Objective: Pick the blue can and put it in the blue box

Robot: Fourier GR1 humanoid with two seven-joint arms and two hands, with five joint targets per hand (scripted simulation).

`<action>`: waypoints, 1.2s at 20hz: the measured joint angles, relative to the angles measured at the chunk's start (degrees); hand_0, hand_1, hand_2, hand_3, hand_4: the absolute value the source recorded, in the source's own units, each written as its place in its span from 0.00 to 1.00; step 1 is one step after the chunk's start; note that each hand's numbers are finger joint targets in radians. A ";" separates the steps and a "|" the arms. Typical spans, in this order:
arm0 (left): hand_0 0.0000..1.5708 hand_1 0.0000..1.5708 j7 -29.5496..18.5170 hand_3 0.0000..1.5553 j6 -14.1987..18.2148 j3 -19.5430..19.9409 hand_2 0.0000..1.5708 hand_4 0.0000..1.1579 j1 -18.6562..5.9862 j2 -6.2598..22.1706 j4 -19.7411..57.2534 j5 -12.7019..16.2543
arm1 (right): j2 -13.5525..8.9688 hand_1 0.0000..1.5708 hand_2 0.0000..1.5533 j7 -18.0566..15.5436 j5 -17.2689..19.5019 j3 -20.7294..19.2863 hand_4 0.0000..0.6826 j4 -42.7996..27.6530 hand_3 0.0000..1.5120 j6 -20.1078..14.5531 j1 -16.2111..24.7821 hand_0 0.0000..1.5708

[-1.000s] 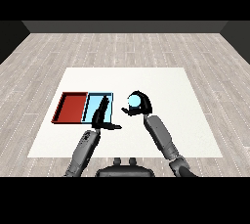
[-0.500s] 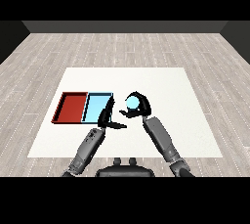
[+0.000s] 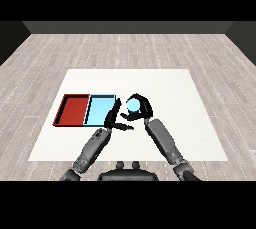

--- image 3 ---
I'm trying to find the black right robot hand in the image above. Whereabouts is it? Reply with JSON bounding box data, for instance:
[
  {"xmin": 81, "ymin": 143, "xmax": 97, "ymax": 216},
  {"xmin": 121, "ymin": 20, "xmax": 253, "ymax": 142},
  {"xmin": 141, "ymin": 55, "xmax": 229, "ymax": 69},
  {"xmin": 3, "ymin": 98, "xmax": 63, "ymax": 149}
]
[{"xmin": 120, "ymin": 93, "xmax": 154, "ymax": 122}]

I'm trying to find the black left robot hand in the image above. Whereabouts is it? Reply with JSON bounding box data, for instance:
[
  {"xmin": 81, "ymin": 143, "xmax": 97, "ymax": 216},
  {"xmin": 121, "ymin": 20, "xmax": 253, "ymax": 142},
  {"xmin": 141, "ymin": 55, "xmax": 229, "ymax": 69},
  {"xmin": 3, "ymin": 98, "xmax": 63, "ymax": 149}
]
[{"xmin": 103, "ymin": 97, "xmax": 135, "ymax": 132}]

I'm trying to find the small blue can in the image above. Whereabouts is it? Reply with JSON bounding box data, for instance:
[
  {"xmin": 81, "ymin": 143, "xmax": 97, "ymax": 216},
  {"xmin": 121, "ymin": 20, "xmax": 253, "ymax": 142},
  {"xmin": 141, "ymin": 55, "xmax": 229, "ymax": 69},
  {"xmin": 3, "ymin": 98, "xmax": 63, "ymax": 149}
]
[{"xmin": 126, "ymin": 97, "xmax": 141, "ymax": 114}]

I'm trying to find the light blue shallow open box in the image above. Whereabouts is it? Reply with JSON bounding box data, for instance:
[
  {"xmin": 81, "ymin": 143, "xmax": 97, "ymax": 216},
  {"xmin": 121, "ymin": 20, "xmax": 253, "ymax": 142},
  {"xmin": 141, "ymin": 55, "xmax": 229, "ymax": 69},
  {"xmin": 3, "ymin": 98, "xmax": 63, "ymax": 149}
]
[{"xmin": 82, "ymin": 93, "xmax": 117, "ymax": 127}]

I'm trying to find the red shallow open box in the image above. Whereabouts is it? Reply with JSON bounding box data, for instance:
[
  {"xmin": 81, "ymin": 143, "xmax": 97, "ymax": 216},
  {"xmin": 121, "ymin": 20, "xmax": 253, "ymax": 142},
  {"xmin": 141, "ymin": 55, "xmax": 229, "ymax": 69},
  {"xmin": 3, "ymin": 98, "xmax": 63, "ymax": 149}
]
[{"xmin": 52, "ymin": 93, "xmax": 91, "ymax": 128}]

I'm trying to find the dark grey robot body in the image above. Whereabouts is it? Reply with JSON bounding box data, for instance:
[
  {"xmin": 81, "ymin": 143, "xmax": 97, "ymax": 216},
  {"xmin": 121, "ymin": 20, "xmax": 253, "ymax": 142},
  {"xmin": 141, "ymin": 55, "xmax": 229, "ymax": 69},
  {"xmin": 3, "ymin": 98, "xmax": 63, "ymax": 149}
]
[{"xmin": 97, "ymin": 161, "xmax": 159, "ymax": 182}]

